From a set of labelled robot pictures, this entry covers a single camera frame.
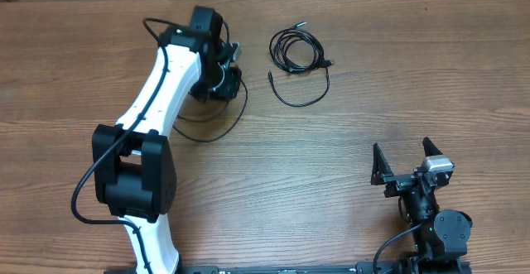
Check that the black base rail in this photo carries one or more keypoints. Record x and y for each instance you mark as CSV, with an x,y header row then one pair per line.
x,y
359,268

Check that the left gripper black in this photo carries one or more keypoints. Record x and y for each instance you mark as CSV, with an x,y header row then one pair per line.
x,y
230,90

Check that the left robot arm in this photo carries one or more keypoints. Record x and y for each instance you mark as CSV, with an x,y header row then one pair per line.
x,y
133,170

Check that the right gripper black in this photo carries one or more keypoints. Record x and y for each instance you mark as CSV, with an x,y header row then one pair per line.
x,y
398,183

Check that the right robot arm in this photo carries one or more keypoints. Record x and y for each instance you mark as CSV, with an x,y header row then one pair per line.
x,y
440,236

